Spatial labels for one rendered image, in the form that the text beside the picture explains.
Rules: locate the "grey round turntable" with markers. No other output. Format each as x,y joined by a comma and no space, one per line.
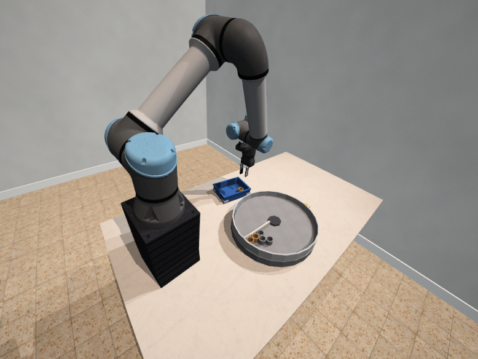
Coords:
289,220

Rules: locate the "blue plastic crate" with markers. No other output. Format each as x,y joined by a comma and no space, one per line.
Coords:
227,190

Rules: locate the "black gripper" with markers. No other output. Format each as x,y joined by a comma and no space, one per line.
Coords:
247,158

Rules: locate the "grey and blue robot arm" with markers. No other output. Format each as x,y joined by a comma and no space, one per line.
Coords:
150,157

